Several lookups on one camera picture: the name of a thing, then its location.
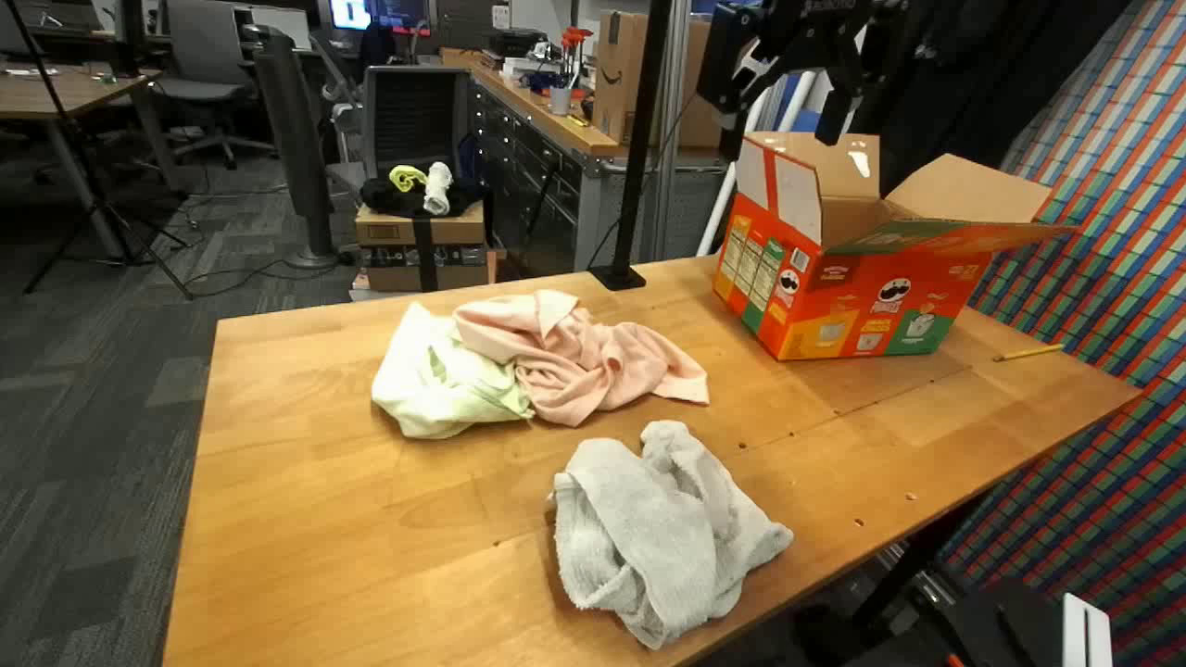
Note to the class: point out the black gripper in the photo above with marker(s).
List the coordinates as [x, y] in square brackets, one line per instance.
[819, 25]

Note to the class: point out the pale pink shirt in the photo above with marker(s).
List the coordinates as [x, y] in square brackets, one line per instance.
[578, 371]

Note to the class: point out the light green shirt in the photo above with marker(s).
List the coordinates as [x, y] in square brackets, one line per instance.
[431, 385]

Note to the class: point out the grey terry cloth shirt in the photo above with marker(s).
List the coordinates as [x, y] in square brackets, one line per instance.
[668, 541]

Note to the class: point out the large brown cardboard box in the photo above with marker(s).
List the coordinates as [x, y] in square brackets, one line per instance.
[616, 76]

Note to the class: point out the orange Pringles cardboard box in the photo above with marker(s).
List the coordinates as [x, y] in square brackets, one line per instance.
[852, 298]

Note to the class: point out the white plastic pipe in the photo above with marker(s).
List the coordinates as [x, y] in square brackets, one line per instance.
[728, 199]
[800, 98]

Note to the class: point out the black vertical pole stand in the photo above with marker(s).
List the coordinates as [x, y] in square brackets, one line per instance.
[642, 123]

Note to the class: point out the clutter of bench tools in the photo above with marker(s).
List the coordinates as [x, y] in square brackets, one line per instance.
[548, 68]

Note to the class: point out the workbench cabinet with drawers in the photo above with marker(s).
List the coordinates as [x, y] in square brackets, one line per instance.
[542, 186]

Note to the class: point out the yellow pencil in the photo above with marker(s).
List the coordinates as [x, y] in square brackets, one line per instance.
[1029, 352]

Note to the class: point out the white rolled cloth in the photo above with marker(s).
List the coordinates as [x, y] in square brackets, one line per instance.
[437, 186]

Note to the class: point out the black open equipment case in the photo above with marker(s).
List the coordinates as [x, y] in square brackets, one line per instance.
[411, 117]

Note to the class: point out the yellow green small item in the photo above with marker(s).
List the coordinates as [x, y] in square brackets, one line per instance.
[405, 181]

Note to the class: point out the small brown floor carton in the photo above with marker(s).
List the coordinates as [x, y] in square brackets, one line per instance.
[421, 229]

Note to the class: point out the wooden crate under carton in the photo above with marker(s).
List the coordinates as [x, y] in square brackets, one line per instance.
[394, 267]

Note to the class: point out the blue screen computer monitor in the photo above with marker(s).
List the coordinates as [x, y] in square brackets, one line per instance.
[351, 14]

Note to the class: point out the colourful woven backdrop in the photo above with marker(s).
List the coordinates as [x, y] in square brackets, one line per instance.
[1099, 431]

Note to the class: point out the grey tower fan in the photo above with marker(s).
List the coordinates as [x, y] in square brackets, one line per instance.
[296, 149]

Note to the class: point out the black gear beside table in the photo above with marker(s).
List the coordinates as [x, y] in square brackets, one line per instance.
[986, 632]

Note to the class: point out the grey office chair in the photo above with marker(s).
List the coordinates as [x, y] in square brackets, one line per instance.
[206, 62]

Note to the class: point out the black tripod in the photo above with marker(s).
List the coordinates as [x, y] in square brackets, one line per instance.
[76, 162]

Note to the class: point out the wooden office desk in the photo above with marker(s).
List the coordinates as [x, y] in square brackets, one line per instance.
[59, 93]

